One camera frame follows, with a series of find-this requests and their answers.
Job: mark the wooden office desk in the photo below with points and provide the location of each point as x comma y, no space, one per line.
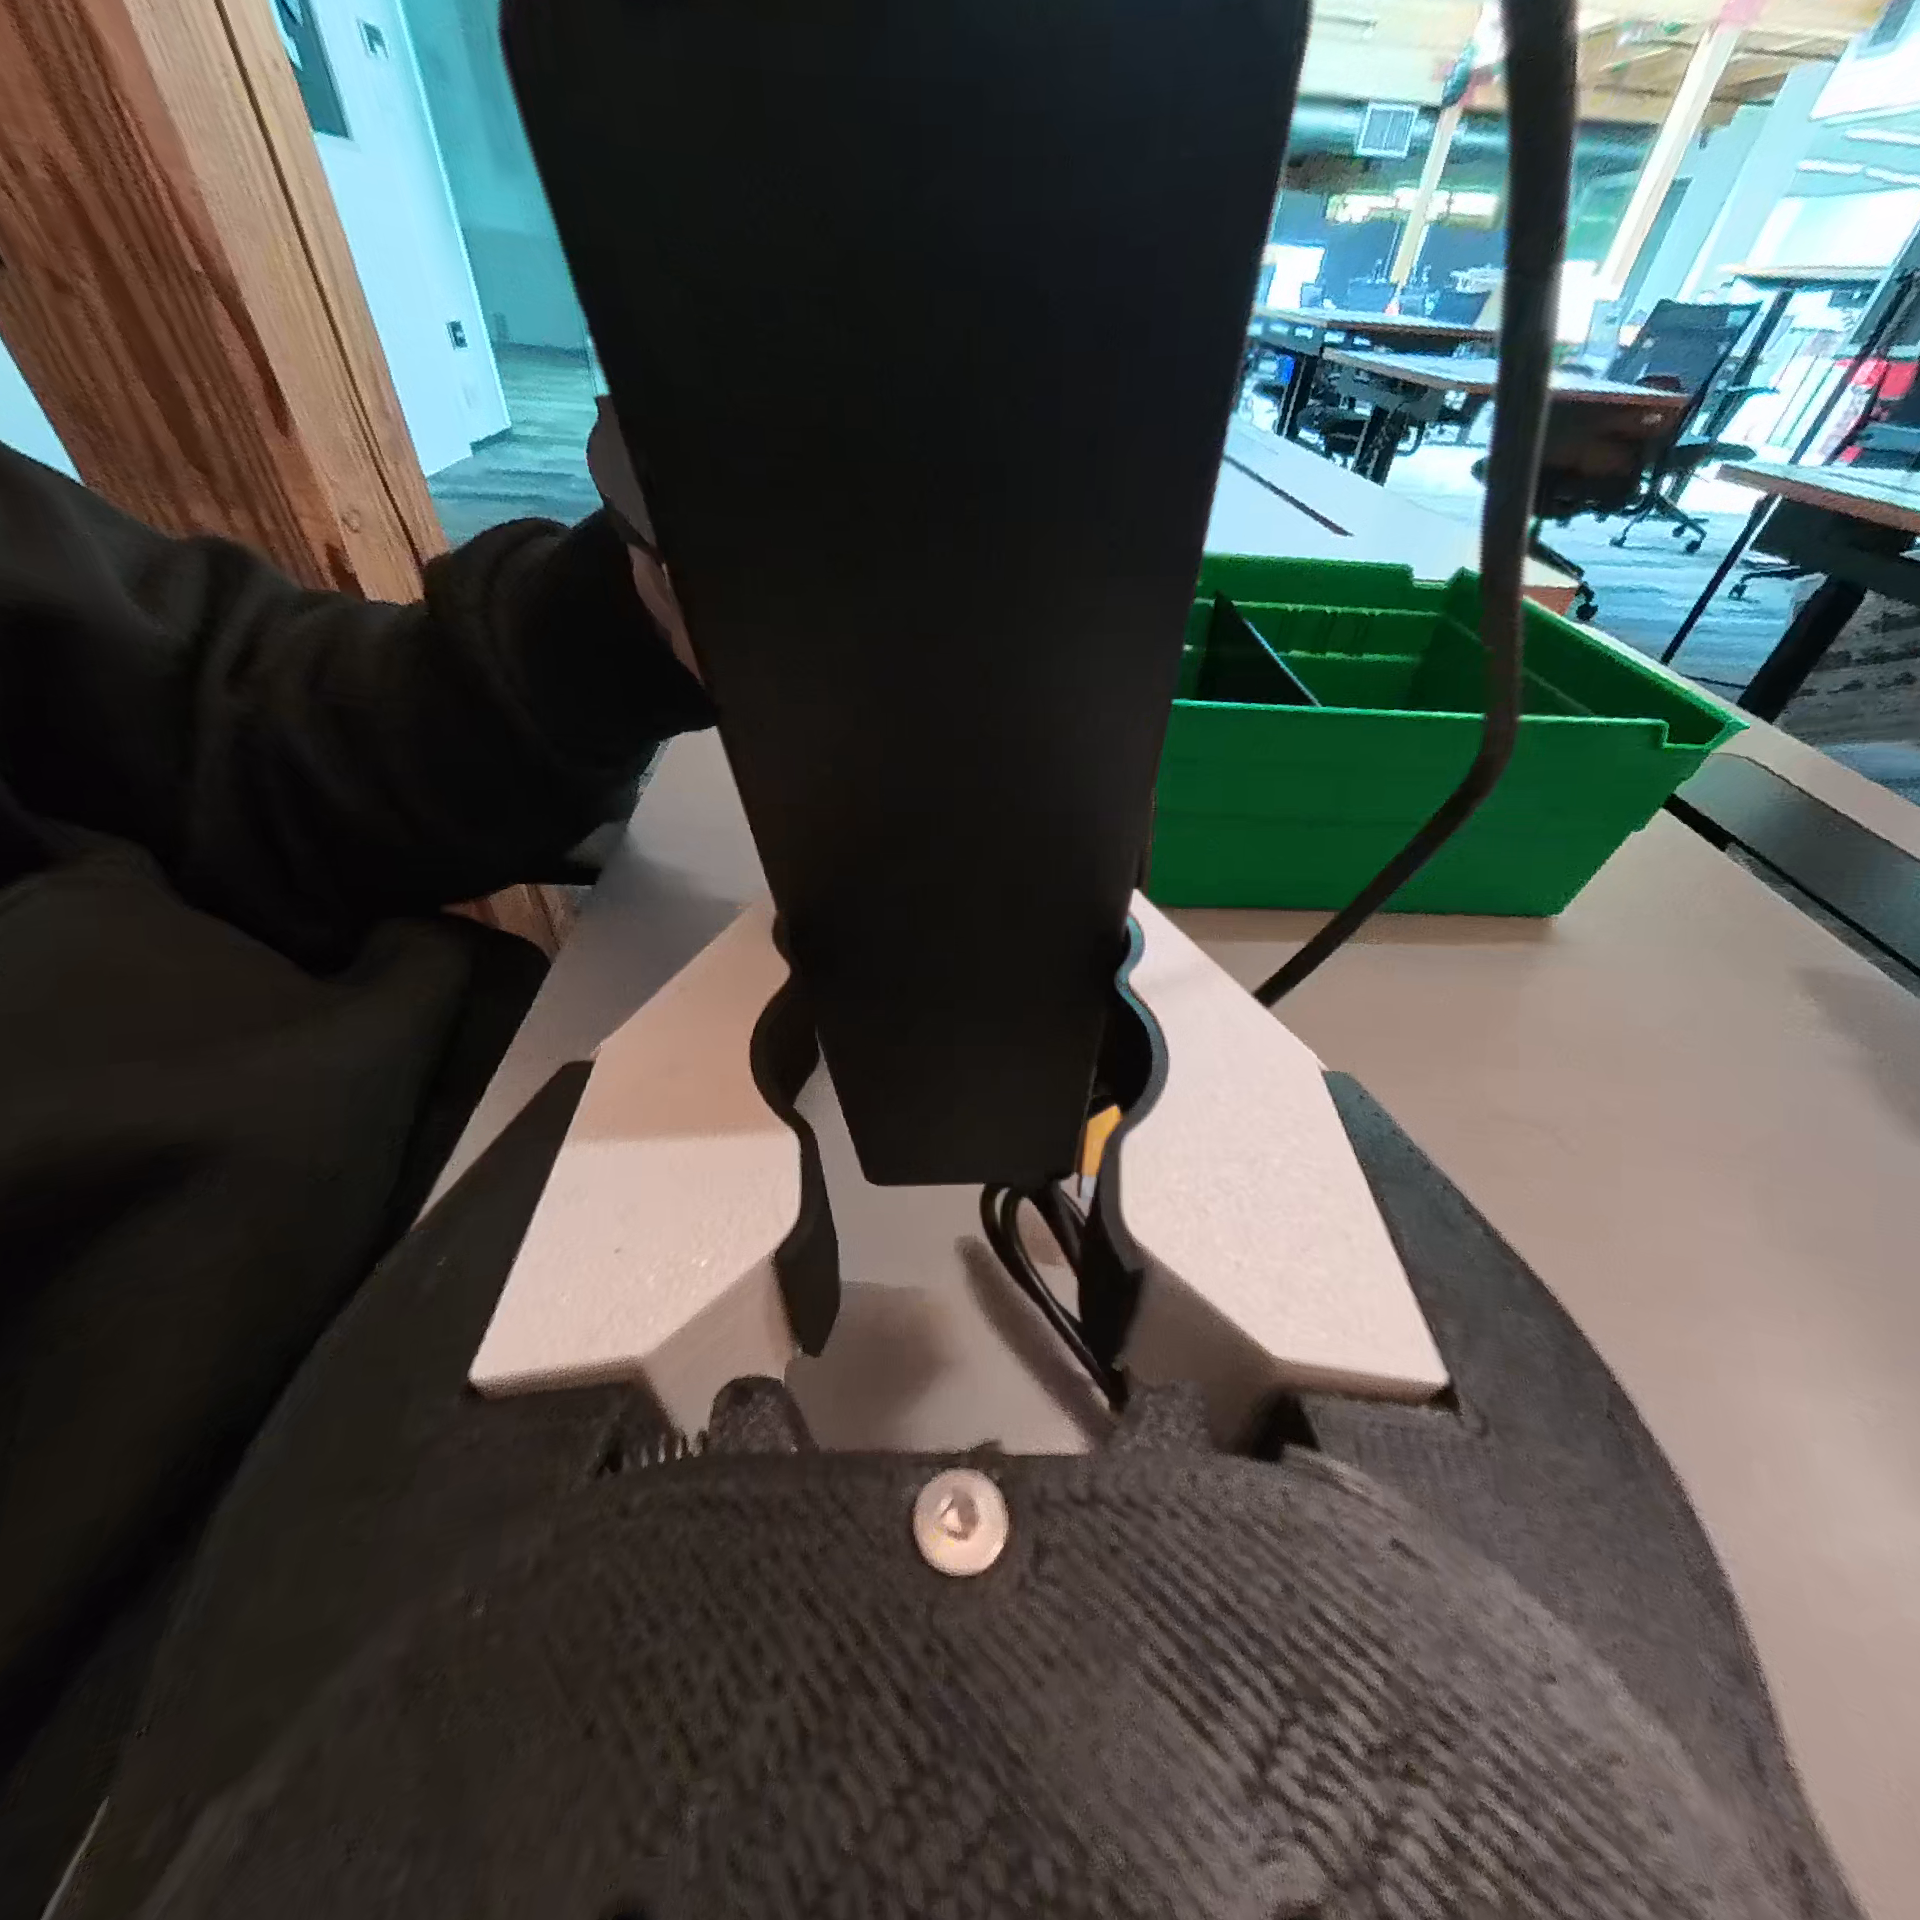
1845,495
1501,376

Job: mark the green plastic bin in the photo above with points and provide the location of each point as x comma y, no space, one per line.
1349,826

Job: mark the person's left forearm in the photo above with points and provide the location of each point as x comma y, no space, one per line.
452,704

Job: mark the black bin divider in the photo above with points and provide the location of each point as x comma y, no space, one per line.
1253,662

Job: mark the wooden pillar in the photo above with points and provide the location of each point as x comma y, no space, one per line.
181,300

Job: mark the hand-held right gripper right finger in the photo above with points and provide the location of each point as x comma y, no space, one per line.
1277,1186

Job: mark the black desk panel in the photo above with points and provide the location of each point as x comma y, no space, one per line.
1801,826

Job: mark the person's left hand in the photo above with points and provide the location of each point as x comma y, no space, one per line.
662,610

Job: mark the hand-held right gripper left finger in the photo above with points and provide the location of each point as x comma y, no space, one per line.
662,1200

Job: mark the black USB hub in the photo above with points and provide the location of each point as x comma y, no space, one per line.
902,525

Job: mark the black mesh office chair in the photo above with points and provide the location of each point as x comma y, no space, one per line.
1682,360

